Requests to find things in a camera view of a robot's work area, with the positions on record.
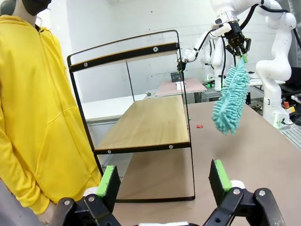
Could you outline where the person's right hand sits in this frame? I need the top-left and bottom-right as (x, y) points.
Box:
(37, 201), (58, 224)

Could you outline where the black face mask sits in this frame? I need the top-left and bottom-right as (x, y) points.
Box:
(23, 0), (52, 16)

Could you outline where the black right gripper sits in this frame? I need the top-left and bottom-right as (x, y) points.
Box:
(223, 21), (252, 64)

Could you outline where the person's right forearm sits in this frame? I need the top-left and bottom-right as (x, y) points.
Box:
(0, 141), (58, 216)

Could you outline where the teal microfiber duster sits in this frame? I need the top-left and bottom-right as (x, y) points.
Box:
(211, 55), (250, 137)

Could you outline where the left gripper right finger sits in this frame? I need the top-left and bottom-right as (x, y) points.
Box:
(202, 159), (287, 226)

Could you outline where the person in yellow hoodie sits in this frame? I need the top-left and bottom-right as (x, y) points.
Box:
(0, 0), (103, 224)

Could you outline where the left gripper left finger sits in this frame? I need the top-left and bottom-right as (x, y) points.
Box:
(55, 164), (122, 226)

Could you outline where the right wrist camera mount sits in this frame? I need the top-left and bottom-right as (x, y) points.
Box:
(210, 21), (233, 38)

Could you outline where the two-tier wooden shelf black frame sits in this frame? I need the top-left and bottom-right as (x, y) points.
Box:
(67, 29), (196, 203)

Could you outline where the black right arm cable sleeve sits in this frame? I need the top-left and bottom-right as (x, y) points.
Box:
(238, 0), (301, 48)

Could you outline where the pink-topped table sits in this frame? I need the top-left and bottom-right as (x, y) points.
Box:
(154, 78), (208, 97)

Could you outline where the red emergency stop button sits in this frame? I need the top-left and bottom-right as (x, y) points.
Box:
(283, 100), (297, 113)

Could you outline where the dark calibration board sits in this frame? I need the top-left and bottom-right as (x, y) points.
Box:
(169, 72), (183, 83)

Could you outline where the large white desk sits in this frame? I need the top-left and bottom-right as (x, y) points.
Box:
(82, 94), (148, 123)

